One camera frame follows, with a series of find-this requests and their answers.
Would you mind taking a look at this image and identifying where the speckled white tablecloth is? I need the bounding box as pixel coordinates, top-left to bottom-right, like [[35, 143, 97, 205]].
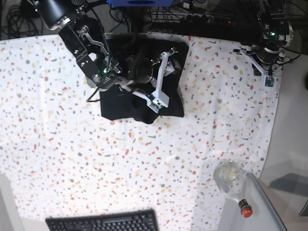
[[0, 33, 282, 231]]

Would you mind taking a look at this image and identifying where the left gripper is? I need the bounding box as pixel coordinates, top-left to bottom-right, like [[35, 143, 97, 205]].
[[233, 45, 285, 66]]

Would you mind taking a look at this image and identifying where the clear glass bottle red cap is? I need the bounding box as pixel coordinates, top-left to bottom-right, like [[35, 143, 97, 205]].
[[214, 160, 253, 218]]

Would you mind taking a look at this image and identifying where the blue box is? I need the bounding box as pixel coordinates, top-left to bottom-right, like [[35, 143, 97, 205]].
[[107, 0, 182, 7]]

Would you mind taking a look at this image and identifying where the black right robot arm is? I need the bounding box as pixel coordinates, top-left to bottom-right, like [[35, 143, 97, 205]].
[[31, 0, 179, 97]]

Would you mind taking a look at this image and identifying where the dark navy t-shirt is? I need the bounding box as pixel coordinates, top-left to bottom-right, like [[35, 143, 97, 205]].
[[100, 35, 189, 124]]

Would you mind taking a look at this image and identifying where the black keyboard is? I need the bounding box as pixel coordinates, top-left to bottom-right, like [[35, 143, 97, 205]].
[[45, 209, 159, 231]]

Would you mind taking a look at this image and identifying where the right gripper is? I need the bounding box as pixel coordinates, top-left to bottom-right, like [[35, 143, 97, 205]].
[[125, 47, 178, 86]]

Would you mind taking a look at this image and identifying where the black power strip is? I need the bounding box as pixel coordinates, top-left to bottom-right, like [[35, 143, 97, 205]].
[[183, 14, 215, 24]]

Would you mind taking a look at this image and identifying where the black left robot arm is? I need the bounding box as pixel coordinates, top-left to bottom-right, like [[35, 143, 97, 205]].
[[233, 0, 294, 66]]

